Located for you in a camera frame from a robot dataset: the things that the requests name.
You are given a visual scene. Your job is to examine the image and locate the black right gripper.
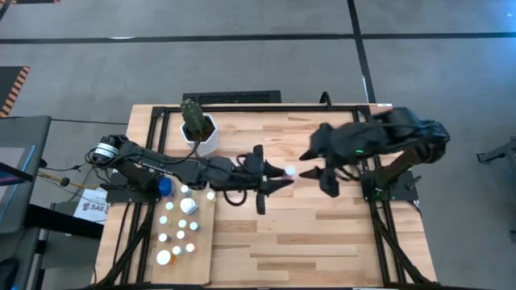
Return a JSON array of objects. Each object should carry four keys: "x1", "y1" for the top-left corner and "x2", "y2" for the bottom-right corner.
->
[{"x1": 298, "y1": 122, "x2": 372, "y2": 198}]

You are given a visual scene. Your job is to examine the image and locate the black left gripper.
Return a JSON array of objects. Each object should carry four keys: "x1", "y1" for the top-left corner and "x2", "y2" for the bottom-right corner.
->
[{"x1": 232, "y1": 144, "x2": 295, "y2": 216}]

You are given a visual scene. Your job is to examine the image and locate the large white pill bottle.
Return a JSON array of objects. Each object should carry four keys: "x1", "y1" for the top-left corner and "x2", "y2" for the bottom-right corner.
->
[{"x1": 179, "y1": 197, "x2": 200, "y2": 217}]

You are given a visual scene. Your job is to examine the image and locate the large white round lid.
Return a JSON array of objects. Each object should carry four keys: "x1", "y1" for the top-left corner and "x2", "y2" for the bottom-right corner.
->
[{"x1": 156, "y1": 249, "x2": 177, "y2": 267}]

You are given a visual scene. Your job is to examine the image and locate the white plant pot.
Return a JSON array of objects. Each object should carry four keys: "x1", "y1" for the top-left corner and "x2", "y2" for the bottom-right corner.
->
[{"x1": 179, "y1": 113, "x2": 219, "y2": 158}]

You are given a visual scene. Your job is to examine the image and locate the black floor grate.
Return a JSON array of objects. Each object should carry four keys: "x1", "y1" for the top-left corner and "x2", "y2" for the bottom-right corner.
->
[{"x1": 181, "y1": 89, "x2": 282, "y2": 105}]

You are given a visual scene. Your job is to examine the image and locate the green cactus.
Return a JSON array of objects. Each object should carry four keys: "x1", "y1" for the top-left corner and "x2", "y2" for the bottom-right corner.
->
[{"x1": 179, "y1": 98, "x2": 210, "y2": 138}]

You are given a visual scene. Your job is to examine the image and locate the light wooden tray board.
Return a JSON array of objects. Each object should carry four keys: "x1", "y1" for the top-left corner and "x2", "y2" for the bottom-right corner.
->
[{"x1": 149, "y1": 176, "x2": 218, "y2": 288}]

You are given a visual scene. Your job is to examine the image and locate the black equipment stand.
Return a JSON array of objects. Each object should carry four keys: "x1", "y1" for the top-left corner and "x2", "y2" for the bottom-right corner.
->
[{"x1": 475, "y1": 138, "x2": 516, "y2": 165}]

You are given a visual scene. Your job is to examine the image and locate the white paper sign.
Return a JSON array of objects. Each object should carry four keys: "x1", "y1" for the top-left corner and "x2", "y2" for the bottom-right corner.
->
[{"x1": 73, "y1": 187, "x2": 109, "y2": 226}]

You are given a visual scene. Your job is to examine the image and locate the black floor beam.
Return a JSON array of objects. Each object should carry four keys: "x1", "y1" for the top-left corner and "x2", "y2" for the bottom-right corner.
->
[{"x1": 23, "y1": 203, "x2": 105, "y2": 239}]

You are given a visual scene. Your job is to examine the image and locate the grey side cart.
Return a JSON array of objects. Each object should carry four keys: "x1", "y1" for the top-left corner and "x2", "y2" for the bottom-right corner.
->
[{"x1": 0, "y1": 115, "x2": 52, "y2": 290}]

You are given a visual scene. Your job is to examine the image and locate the orange black striped floor mat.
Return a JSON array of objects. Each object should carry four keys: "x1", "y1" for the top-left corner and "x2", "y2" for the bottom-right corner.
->
[{"x1": 0, "y1": 65, "x2": 31, "y2": 119}]

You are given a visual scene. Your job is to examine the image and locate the black metal table frame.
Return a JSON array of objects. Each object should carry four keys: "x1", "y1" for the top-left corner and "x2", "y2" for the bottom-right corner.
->
[{"x1": 90, "y1": 103, "x2": 440, "y2": 290}]

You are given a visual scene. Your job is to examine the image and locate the black cable loop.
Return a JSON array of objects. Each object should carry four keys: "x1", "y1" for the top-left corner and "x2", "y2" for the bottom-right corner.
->
[{"x1": 318, "y1": 90, "x2": 334, "y2": 109}]

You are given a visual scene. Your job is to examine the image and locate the black and yellow cables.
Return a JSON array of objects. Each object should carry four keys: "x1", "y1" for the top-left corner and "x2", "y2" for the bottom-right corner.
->
[{"x1": 38, "y1": 157, "x2": 106, "y2": 193}]

